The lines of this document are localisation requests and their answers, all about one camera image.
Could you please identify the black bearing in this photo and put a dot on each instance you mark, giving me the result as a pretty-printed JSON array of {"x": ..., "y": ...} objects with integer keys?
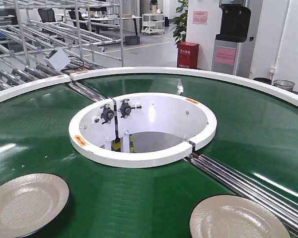
[
  {"x": 107, "y": 114},
  {"x": 126, "y": 109}
]

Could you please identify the white outer conveyor rim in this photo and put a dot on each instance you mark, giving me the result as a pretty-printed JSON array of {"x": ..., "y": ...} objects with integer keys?
[{"x": 54, "y": 80}]

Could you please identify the steel roller rack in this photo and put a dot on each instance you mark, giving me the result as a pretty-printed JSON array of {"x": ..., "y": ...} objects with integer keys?
[{"x": 25, "y": 40}]

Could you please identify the black bearing right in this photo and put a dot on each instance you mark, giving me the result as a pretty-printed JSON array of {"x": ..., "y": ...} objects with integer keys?
[{"x": 126, "y": 109}]

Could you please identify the dark plastic crate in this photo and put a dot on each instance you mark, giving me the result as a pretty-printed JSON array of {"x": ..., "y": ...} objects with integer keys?
[{"x": 132, "y": 40}]

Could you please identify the steel rollers front right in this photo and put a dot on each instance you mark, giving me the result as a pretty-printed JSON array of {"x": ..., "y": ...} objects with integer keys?
[{"x": 285, "y": 209}]

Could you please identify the red fire extinguisher cabinet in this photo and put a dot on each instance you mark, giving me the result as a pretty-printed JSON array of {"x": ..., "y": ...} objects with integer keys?
[{"x": 187, "y": 55}]

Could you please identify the black bearing left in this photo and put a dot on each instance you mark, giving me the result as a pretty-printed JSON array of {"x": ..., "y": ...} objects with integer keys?
[{"x": 107, "y": 114}]

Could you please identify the pink wall notice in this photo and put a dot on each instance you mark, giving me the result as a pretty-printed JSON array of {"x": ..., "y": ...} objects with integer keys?
[{"x": 200, "y": 17}]

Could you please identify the black office chair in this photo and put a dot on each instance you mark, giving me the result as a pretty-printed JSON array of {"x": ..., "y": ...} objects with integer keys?
[{"x": 47, "y": 15}]

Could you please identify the green conveyor belt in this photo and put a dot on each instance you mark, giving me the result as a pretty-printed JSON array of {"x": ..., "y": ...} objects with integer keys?
[{"x": 257, "y": 136}]

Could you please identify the grey waste bin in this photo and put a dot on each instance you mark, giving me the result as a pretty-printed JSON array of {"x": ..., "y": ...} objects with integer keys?
[{"x": 284, "y": 84}]

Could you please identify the green potted plant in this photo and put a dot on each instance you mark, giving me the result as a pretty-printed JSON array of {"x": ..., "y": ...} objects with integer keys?
[{"x": 180, "y": 21}]

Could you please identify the white control box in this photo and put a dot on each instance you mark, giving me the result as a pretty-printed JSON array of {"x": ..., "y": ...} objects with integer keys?
[{"x": 57, "y": 59}]

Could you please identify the beige plate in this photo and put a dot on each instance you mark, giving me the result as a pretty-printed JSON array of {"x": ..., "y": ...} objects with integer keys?
[
  {"x": 30, "y": 202},
  {"x": 231, "y": 216}
]

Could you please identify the white shelf cart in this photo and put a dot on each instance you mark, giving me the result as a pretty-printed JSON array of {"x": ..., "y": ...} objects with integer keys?
[{"x": 152, "y": 23}]

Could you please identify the grey water dispenser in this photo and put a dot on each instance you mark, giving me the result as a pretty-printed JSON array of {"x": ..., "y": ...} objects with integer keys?
[{"x": 233, "y": 33}]

